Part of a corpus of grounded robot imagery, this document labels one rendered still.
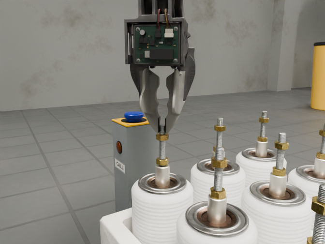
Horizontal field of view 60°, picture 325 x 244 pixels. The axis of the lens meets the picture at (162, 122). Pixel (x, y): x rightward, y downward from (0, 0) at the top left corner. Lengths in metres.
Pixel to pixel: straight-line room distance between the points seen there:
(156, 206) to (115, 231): 0.09
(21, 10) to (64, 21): 0.35
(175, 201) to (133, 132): 0.19
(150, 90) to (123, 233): 0.22
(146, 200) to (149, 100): 0.14
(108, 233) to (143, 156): 0.17
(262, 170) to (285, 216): 0.17
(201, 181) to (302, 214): 0.16
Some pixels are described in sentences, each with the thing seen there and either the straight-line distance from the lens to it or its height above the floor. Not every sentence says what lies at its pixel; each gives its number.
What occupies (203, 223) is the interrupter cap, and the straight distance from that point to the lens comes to 0.35.
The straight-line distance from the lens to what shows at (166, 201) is 0.41.
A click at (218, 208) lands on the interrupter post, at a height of 0.27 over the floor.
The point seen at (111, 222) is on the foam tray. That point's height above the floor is 0.18.
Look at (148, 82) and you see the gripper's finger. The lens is 0.40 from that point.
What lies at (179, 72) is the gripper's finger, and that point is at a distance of 0.39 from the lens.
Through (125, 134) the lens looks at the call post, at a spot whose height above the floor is 0.30.
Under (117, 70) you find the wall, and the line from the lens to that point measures 2.94.
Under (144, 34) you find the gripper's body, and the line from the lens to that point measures 0.34.
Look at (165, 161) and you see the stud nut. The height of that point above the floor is 0.29.
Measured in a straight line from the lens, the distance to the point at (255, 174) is 0.56.
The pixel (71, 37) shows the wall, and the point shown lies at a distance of 2.82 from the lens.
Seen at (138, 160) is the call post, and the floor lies 0.24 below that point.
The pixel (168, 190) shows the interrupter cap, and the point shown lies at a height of 0.25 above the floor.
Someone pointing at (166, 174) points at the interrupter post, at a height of 0.27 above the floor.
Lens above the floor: 0.44
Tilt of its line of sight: 13 degrees down
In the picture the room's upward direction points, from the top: straight up
